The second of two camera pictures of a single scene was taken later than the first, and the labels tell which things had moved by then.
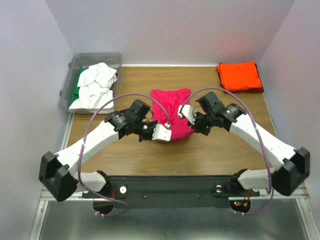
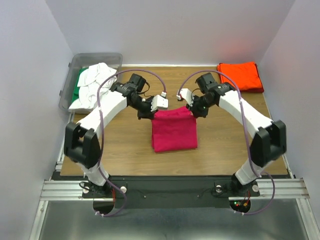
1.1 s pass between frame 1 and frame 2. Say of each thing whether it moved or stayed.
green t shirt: stayed
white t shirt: stayed
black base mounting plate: stayed
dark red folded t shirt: stayed
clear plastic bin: stayed
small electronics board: stayed
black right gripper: moved
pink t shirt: moved
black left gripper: moved
